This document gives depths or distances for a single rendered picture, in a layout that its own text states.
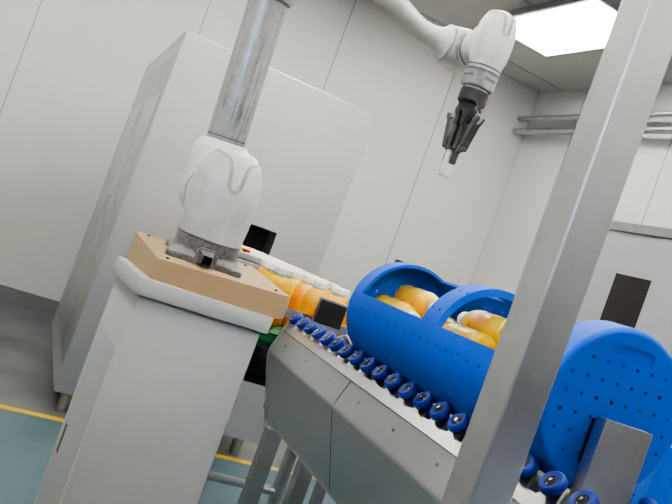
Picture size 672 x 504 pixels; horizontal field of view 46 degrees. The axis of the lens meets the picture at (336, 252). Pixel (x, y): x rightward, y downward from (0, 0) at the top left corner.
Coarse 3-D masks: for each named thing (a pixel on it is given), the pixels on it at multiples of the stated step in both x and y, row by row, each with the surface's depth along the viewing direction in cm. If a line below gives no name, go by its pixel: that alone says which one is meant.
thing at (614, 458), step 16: (592, 432) 126; (608, 432) 124; (624, 432) 125; (640, 432) 126; (592, 448) 124; (608, 448) 124; (624, 448) 126; (640, 448) 127; (592, 464) 124; (608, 464) 125; (624, 464) 126; (640, 464) 127; (576, 480) 125; (592, 480) 124; (608, 480) 125; (624, 480) 126; (608, 496) 126; (624, 496) 127
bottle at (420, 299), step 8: (400, 288) 207; (408, 288) 204; (416, 288) 202; (400, 296) 204; (408, 296) 200; (416, 296) 197; (424, 296) 195; (432, 296) 194; (416, 304) 195; (424, 304) 193; (424, 312) 194
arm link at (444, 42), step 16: (384, 0) 194; (400, 0) 197; (400, 16) 201; (416, 16) 205; (416, 32) 210; (432, 32) 213; (448, 32) 214; (464, 32) 214; (432, 48) 216; (448, 48) 213; (448, 64) 217; (464, 64) 213
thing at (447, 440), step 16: (304, 336) 235; (320, 352) 218; (336, 352) 212; (336, 368) 203; (352, 368) 198; (368, 384) 186; (384, 400) 176; (400, 400) 172; (400, 416) 167; (416, 416) 163; (448, 416) 157; (432, 432) 154; (448, 432) 152; (464, 432) 149; (448, 448) 147; (528, 480) 128; (528, 496) 124; (544, 496) 123; (560, 496) 121
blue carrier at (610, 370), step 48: (384, 288) 208; (432, 288) 213; (480, 288) 167; (384, 336) 182; (432, 336) 161; (576, 336) 128; (624, 336) 128; (432, 384) 161; (480, 384) 142; (576, 384) 126; (624, 384) 129; (576, 432) 127
